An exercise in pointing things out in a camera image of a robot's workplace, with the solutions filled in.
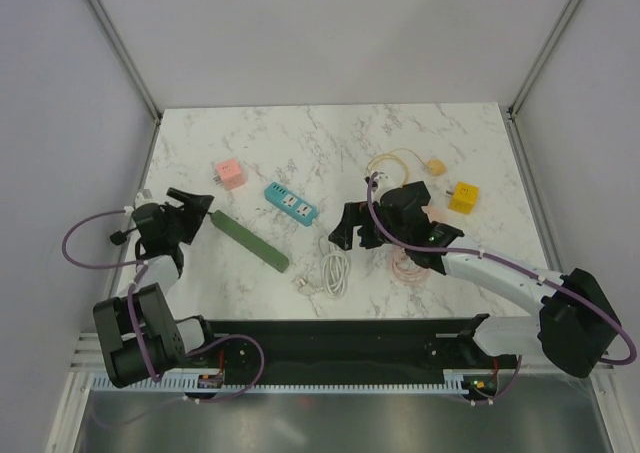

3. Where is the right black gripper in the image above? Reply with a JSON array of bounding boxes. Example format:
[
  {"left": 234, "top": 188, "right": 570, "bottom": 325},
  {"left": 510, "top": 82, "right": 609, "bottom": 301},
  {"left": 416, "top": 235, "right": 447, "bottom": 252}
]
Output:
[{"left": 329, "top": 201, "right": 409, "bottom": 250}]

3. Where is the pink cube socket adapter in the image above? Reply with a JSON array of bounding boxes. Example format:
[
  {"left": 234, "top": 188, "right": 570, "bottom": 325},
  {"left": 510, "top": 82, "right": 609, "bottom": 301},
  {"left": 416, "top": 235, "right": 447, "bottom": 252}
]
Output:
[{"left": 214, "top": 158, "right": 246, "bottom": 191}]

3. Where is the green power strip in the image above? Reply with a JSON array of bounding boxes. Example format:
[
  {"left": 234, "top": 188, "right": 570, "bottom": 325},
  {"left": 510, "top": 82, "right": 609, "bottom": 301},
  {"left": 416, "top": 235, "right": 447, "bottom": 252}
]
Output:
[{"left": 209, "top": 210, "right": 290, "bottom": 273}]

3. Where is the teal power strip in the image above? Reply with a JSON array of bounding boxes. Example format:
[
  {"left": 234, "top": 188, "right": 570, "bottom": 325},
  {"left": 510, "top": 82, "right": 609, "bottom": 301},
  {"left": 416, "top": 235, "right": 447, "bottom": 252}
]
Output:
[{"left": 264, "top": 182, "right": 318, "bottom": 227}]

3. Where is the yellow charger cable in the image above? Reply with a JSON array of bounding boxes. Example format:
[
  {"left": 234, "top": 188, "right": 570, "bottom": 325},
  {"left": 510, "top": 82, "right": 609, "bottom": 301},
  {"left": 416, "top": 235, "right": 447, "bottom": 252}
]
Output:
[{"left": 365, "top": 147, "right": 429, "bottom": 189}]

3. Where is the round pink power socket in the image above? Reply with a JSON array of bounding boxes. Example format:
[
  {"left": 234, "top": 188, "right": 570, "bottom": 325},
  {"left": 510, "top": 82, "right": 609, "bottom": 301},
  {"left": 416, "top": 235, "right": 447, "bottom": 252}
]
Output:
[{"left": 422, "top": 206, "right": 448, "bottom": 223}]

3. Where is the yellow charger plug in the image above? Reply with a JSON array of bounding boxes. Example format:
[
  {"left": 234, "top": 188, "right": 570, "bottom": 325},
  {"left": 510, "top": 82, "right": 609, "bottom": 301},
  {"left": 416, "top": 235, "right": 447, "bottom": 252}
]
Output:
[{"left": 425, "top": 158, "right": 447, "bottom": 176}]

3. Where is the yellow cube socket adapter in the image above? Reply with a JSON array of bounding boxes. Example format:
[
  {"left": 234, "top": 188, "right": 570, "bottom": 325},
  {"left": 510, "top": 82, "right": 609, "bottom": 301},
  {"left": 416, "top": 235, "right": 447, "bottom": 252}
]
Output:
[{"left": 447, "top": 182, "right": 479, "bottom": 215}]

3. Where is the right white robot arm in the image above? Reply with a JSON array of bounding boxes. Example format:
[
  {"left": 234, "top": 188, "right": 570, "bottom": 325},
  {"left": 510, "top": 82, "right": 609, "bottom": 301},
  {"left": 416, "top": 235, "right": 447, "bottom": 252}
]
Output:
[{"left": 328, "top": 173, "right": 630, "bottom": 378}]

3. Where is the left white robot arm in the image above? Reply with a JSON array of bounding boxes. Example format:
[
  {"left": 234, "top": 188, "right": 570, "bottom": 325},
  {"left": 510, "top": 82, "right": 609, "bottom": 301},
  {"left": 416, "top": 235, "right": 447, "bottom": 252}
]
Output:
[{"left": 93, "top": 188, "right": 220, "bottom": 388}]

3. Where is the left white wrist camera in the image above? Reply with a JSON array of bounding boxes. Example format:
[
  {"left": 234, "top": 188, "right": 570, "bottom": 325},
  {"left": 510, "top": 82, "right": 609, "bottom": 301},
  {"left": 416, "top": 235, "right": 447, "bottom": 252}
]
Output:
[{"left": 134, "top": 189, "right": 153, "bottom": 208}]

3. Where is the white coiled power cable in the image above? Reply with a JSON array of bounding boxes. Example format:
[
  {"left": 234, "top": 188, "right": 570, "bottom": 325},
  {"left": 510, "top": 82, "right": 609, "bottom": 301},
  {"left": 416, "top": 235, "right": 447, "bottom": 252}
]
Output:
[{"left": 292, "top": 220, "right": 351, "bottom": 299}]

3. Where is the pink coiled socket cable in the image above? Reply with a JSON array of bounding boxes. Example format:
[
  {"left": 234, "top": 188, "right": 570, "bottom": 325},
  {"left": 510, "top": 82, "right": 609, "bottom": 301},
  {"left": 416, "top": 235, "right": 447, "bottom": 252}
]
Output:
[{"left": 390, "top": 245, "right": 429, "bottom": 285}]

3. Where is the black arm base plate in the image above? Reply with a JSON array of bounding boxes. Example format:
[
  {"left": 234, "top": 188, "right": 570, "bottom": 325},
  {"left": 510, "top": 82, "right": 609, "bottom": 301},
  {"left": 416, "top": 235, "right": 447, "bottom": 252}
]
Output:
[{"left": 190, "top": 317, "right": 517, "bottom": 385}]

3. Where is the white slotted cable duct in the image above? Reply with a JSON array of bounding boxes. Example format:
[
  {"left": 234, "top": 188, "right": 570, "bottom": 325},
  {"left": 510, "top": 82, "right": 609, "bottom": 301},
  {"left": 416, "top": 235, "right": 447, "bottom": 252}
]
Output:
[{"left": 90, "top": 371, "right": 495, "bottom": 395}]

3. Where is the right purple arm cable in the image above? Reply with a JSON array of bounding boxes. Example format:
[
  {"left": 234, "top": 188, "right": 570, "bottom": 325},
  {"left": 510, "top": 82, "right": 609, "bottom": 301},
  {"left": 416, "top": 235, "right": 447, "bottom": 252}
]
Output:
[{"left": 366, "top": 171, "right": 637, "bottom": 408}]

